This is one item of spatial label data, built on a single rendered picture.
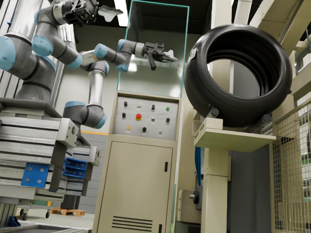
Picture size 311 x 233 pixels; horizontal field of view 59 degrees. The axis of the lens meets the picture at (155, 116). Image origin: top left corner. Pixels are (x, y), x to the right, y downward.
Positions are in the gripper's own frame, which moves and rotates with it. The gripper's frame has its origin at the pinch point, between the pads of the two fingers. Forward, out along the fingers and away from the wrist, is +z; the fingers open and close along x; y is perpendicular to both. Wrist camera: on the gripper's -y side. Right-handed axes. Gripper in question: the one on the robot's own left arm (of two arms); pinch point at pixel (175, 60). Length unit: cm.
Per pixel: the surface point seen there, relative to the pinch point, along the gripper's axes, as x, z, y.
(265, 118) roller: -8, 54, -27
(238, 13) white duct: 62, 45, 100
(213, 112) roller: -8.5, 26.4, -30.4
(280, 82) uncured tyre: -13, 58, -6
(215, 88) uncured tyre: -12.5, 24.7, -18.6
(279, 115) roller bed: 22, 74, -9
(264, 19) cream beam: 3, 50, 47
